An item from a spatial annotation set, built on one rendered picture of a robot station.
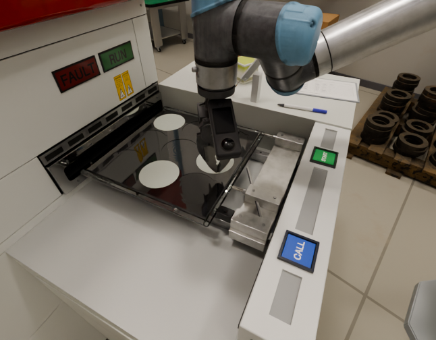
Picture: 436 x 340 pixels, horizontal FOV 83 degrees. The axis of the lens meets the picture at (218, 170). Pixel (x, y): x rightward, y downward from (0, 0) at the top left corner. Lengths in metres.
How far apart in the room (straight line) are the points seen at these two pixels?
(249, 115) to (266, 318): 0.57
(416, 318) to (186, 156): 0.59
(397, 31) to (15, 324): 1.04
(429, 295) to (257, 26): 0.59
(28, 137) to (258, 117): 0.58
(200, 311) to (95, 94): 0.57
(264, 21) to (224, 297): 0.47
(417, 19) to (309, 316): 0.47
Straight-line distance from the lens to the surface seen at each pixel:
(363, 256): 1.72
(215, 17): 0.41
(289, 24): 0.38
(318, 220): 0.49
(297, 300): 0.41
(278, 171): 0.67
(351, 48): 0.51
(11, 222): 0.72
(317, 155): 0.62
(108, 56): 0.75
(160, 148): 0.72
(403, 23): 0.53
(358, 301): 1.57
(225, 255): 0.58
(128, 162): 0.69
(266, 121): 0.78
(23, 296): 0.86
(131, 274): 0.58
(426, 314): 0.66
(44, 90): 0.66
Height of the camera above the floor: 1.33
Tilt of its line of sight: 43 degrees down
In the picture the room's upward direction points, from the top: straight up
